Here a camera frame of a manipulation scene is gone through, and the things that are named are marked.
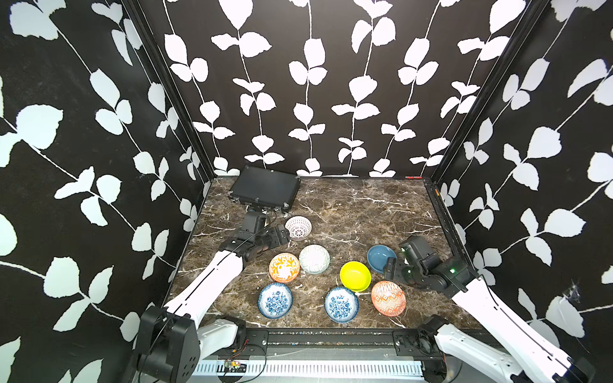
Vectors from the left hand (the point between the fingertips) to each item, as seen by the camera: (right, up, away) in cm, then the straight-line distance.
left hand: (281, 231), depth 84 cm
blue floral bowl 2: (+21, -25, -3) cm, 33 cm away
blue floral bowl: (-2, -24, -2) cm, 24 cm away
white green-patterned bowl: (+12, -11, +6) cm, 18 cm away
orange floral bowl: (0, -14, +5) cm, 15 cm away
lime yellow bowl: (+27, -17, +2) cm, 32 cm away
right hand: (+36, -11, -8) cm, 39 cm away
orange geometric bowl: (+38, -23, -2) cm, 45 cm away
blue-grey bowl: (+37, -11, +8) cm, 39 cm away
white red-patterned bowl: (+5, 0, +17) cm, 17 cm away
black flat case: (-12, +17, +29) cm, 36 cm away
